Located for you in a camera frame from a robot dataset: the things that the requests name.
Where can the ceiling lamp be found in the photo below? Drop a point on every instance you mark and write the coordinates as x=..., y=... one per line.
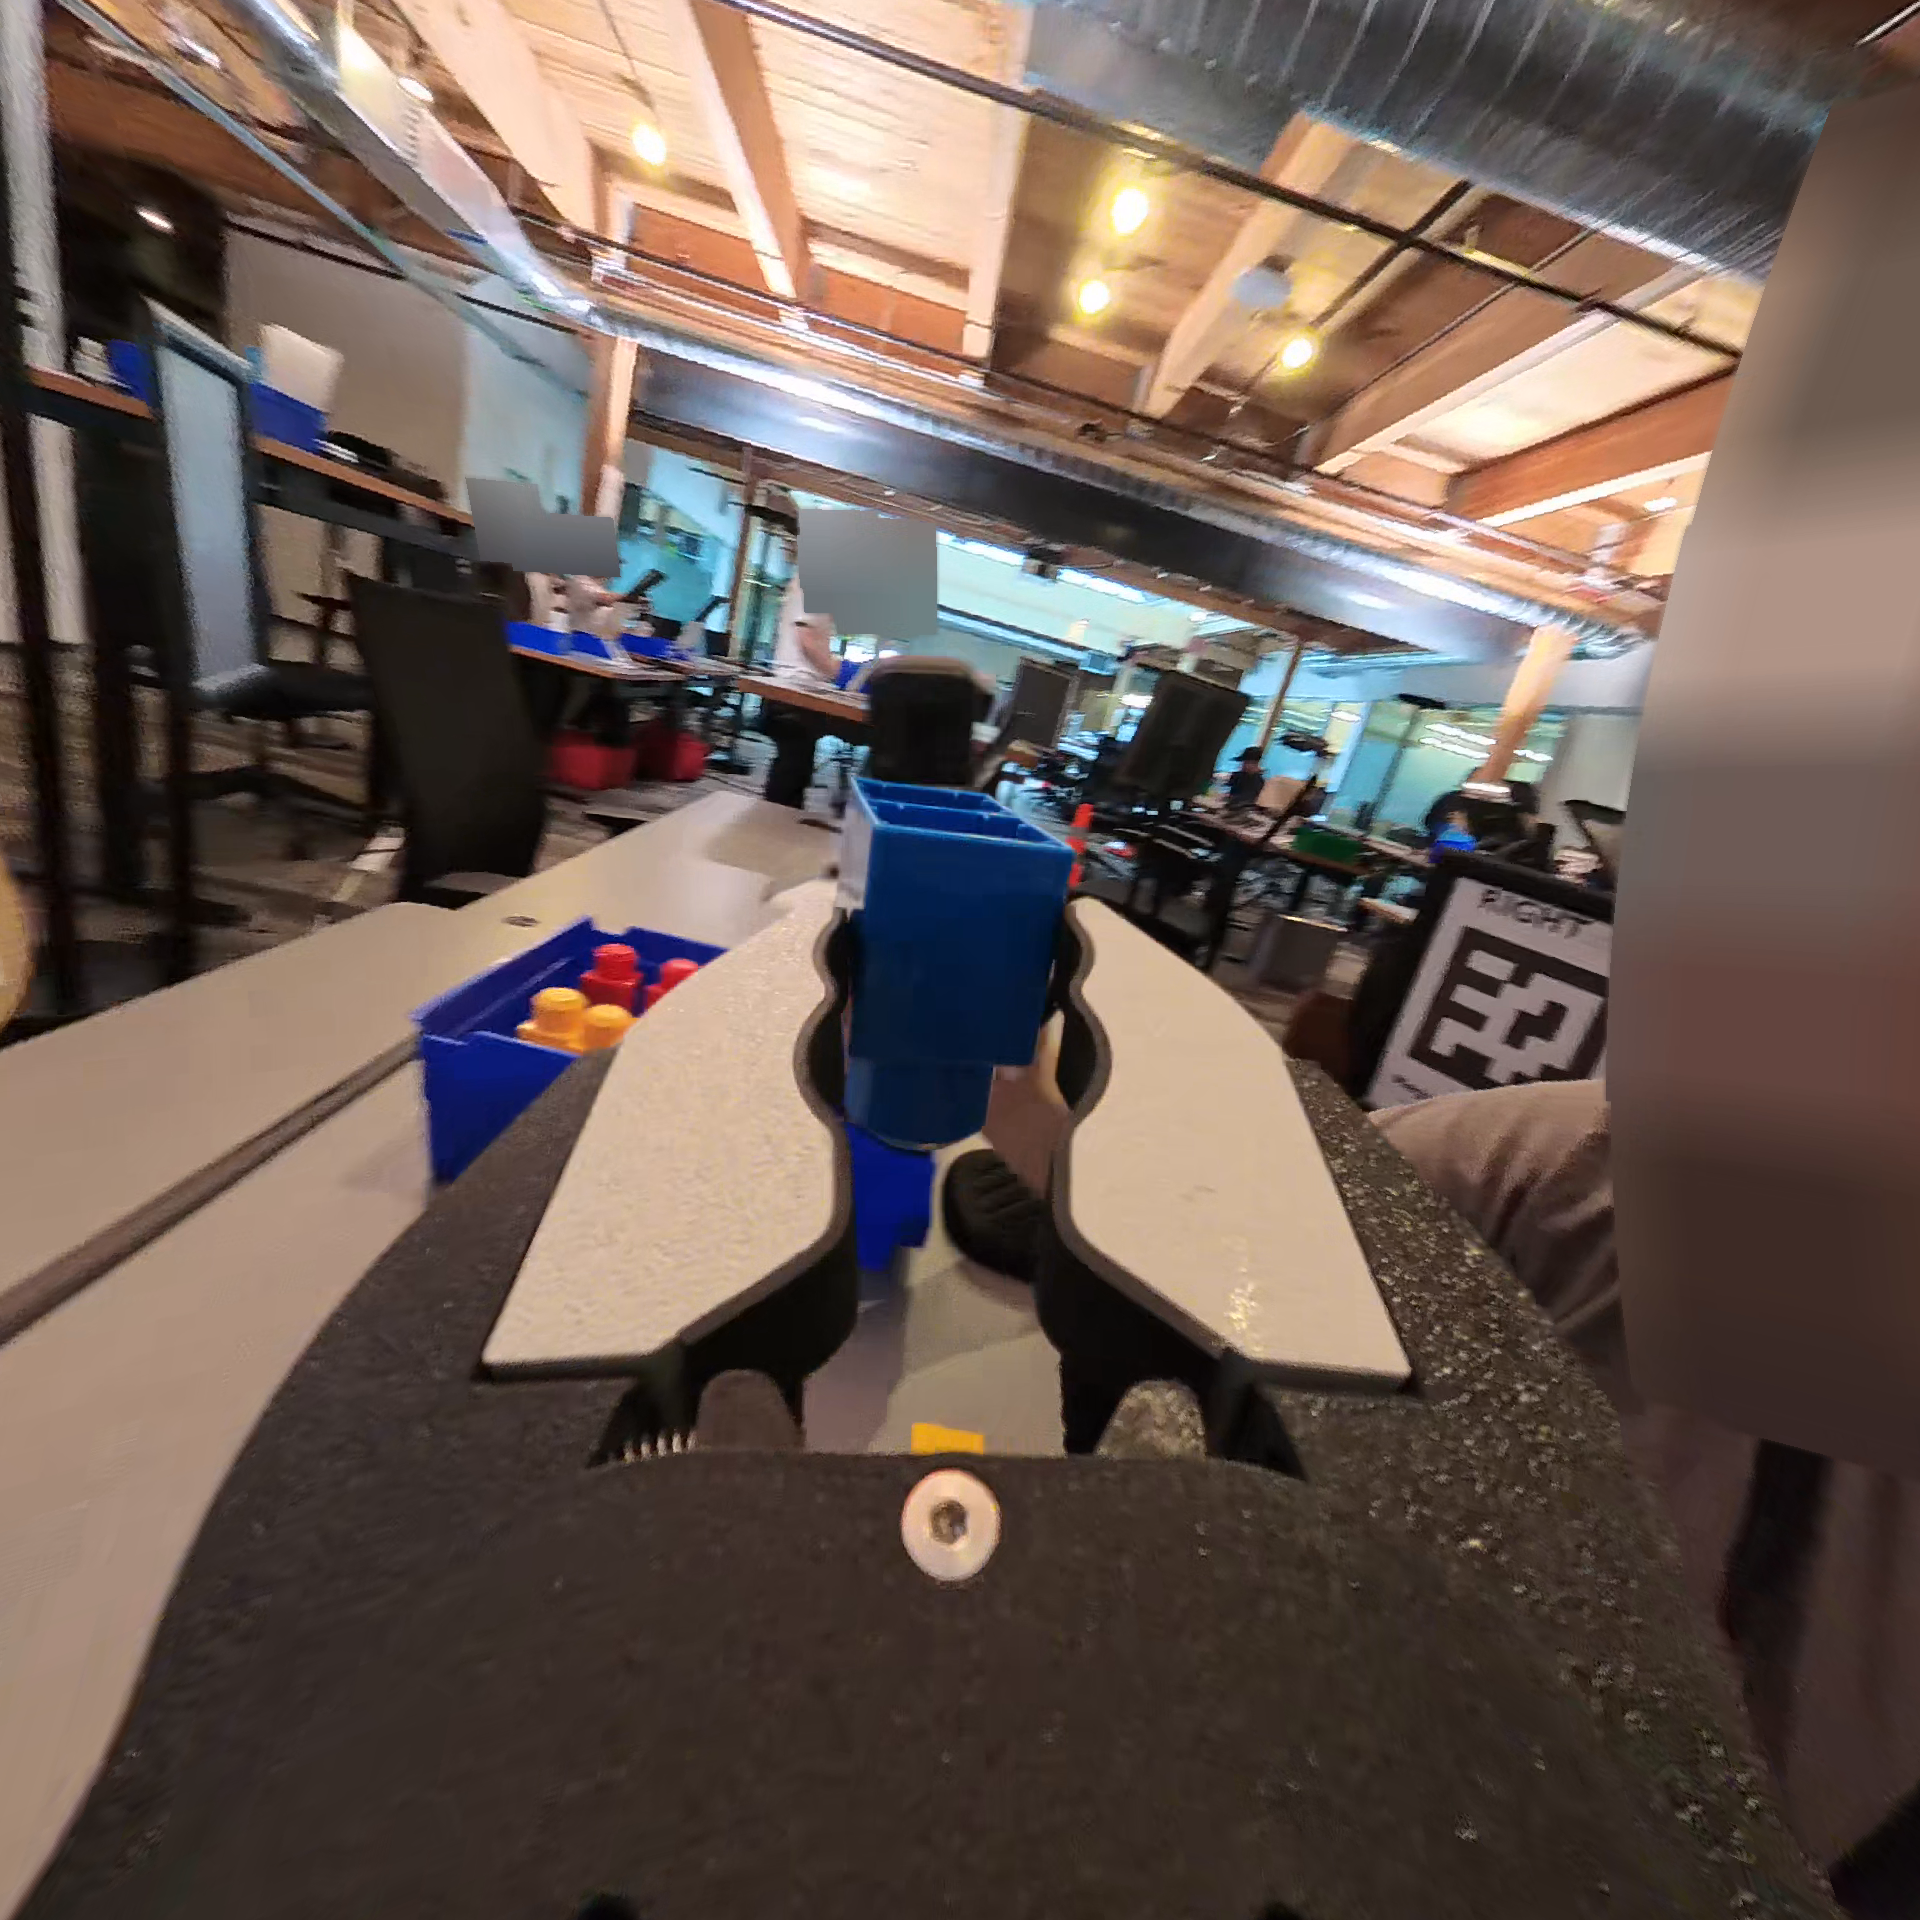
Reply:
x=1129, y=206
x=1299, y=350
x=1093, y=294
x=649, y=143

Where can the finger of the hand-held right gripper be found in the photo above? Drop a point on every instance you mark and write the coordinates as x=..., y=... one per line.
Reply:
x=850, y=870

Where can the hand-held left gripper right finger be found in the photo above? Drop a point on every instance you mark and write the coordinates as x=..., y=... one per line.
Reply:
x=1215, y=1185

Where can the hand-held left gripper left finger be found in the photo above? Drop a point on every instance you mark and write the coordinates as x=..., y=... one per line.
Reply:
x=675, y=1185

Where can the red crate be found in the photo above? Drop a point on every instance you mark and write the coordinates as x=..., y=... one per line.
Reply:
x=675, y=755
x=593, y=762

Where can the black upright panel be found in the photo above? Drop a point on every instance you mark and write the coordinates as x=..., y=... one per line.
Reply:
x=451, y=735

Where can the black wrist rest pad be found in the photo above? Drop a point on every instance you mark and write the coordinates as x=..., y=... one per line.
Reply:
x=990, y=1214

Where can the black-white marker sign stand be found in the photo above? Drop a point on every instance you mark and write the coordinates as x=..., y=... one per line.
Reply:
x=1500, y=1021

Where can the orange traffic cone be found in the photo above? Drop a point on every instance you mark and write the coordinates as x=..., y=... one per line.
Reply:
x=1082, y=840

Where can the green storage crate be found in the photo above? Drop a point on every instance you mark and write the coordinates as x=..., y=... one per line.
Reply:
x=1324, y=842

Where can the person's right forearm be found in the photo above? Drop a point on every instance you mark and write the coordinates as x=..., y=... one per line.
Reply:
x=1029, y=1119

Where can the black framed sign stand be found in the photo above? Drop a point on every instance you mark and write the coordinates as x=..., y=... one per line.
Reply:
x=210, y=525

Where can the black office chair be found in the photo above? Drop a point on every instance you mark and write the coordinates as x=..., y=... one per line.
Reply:
x=285, y=704

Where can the grey round ceiling duct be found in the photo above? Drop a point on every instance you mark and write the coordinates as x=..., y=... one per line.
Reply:
x=1425, y=105

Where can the distant blue bin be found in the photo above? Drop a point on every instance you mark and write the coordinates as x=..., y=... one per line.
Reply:
x=555, y=643

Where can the grey trash can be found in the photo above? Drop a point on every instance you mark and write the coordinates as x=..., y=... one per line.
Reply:
x=1299, y=948

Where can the brown box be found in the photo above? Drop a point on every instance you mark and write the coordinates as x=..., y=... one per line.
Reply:
x=1321, y=1023

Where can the blue plastic bin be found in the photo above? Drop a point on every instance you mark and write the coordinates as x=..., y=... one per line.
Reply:
x=481, y=1080

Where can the white ceiling sensor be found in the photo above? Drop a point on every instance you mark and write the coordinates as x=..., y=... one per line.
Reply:
x=1263, y=285

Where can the black tilted panel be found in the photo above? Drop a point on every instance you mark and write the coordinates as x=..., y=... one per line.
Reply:
x=1184, y=735

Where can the blue two-stud block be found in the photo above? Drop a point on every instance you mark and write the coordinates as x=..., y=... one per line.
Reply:
x=945, y=961

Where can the yellow two-stud block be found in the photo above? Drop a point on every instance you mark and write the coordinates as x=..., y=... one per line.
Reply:
x=945, y=1440

